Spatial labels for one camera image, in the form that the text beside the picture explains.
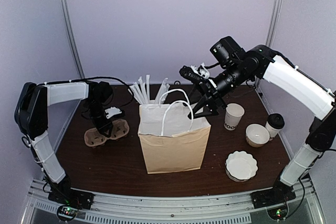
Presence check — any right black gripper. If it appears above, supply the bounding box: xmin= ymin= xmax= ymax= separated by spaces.
xmin=183 ymin=61 xmax=252 ymax=120

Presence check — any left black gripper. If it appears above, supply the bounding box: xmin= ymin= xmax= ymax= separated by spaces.
xmin=85 ymin=100 xmax=113 ymax=138

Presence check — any cardboard cup carrier tray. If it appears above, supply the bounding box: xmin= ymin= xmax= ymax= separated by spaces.
xmin=84 ymin=119 xmax=130 ymax=148

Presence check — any brown paper bag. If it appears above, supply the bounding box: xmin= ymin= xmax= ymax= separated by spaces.
xmin=138 ymin=97 xmax=211 ymax=174

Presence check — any white paper coffee cup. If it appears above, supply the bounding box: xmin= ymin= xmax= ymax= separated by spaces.
xmin=265 ymin=122 xmax=281 ymax=141

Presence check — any black plastic cup lid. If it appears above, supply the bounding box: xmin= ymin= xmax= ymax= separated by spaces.
xmin=267 ymin=113 xmax=285 ymax=130

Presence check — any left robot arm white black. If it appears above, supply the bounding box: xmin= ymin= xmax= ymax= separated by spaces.
xmin=14 ymin=81 xmax=113 ymax=205

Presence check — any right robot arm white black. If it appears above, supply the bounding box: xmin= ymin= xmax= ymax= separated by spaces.
xmin=179 ymin=36 xmax=335 ymax=204

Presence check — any white round bowl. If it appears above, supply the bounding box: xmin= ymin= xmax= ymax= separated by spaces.
xmin=245 ymin=124 xmax=270 ymax=148

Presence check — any white scalloped dish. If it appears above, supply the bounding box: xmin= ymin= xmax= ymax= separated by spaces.
xmin=225 ymin=151 xmax=258 ymax=182

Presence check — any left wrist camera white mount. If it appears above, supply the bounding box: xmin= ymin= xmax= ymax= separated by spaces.
xmin=104 ymin=106 xmax=124 ymax=119

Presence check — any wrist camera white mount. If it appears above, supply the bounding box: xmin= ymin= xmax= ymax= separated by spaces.
xmin=104 ymin=106 xmax=124 ymax=119
xmin=179 ymin=63 xmax=210 ymax=84

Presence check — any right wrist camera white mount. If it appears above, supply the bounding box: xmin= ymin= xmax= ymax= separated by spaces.
xmin=179 ymin=63 xmax=210 ymax=84

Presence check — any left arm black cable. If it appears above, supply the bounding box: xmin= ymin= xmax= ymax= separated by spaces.
xmin=44 ymin=76 xmax=134 ymax=109

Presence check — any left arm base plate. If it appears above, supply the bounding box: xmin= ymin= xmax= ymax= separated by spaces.
xmin=48 ymin=189 xmax=94 ymax=210

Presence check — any left aluminium corner post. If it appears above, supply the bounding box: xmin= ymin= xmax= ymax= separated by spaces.
xmin=60 ymin=0 xmax=85 ymax=79

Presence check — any aluminium front rail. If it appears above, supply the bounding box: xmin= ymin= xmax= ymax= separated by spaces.
xmin=19 ymin=178 xmax=326 ymax=223

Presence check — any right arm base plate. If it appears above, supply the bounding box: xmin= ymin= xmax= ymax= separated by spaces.
xmin=250 ymin=187 xmax=296 ymax=209

